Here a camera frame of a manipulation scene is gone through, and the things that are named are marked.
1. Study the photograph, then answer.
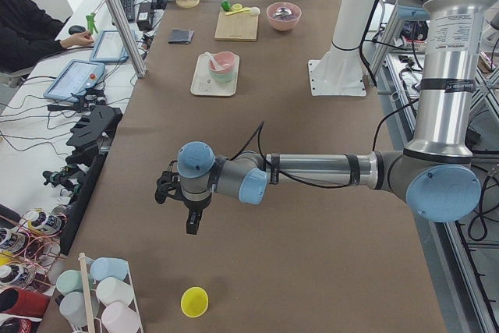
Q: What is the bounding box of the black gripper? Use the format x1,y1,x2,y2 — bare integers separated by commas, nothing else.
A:
154,160,203,235

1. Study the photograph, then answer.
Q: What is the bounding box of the small pink bowl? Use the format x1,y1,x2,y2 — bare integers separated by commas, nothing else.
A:
208,51,236,73

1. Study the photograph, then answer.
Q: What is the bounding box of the white ceramic spoon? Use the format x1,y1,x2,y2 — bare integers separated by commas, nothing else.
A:
204,52,222,71

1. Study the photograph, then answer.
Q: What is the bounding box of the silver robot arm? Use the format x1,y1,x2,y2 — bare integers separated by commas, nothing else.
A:
155,0,497,234

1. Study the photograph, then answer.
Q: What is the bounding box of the large pink bowl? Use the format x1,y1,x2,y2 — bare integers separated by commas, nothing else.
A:
266,2,302,31

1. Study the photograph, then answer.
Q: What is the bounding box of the green bowl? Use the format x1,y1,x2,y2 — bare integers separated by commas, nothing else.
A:
209,70,235,83

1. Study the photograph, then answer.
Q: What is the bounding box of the wooden cutting board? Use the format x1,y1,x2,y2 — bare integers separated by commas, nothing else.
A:
214,10,259,42

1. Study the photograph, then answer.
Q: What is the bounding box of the black rack stand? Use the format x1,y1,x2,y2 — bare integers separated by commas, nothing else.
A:
65,105,123,166

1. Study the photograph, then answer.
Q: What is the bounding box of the grey folded cloth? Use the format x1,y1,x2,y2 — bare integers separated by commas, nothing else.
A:
168,29,194,44

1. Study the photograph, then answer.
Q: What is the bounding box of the cream rabbit tray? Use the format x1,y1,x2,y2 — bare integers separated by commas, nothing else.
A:
190,54,240,97

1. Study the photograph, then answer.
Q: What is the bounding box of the blue plastic cup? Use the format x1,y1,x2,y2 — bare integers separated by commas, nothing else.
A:
90,257,128,282

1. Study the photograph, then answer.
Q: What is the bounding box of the yellow plastic cup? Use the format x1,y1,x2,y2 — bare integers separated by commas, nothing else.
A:
180,286,209,318

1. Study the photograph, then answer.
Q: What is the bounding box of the white plastic cup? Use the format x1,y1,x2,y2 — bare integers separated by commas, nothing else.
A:
96,277,134,306

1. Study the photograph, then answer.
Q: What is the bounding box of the black keyboard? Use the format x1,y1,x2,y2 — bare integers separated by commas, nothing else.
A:
119,0,135,23

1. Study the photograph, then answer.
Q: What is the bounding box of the green plastic cup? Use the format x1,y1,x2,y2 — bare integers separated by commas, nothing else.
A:
55,270,83,296

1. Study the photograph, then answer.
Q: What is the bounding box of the blue teach pendant near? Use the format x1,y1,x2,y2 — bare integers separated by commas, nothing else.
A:
43,59,105,102

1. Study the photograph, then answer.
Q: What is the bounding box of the blue teach pendant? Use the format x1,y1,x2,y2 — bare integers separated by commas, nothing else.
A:
43,59,105,102
90,30,129,64

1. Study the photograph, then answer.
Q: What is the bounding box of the pink plastic cup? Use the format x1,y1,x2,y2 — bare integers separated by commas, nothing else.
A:
101,301,140,333

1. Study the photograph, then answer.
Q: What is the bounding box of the blue teach pendant far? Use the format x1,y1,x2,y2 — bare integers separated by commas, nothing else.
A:
90,30,129,64

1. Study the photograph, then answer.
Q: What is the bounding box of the grey plastic cup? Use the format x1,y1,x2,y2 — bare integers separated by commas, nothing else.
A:
59,291,87,327

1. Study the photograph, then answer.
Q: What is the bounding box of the person in black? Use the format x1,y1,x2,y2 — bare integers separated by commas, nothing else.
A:
1,0,94,72

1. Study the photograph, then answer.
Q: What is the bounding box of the aluminium frame post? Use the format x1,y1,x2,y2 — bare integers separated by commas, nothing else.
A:
105,0,147,78

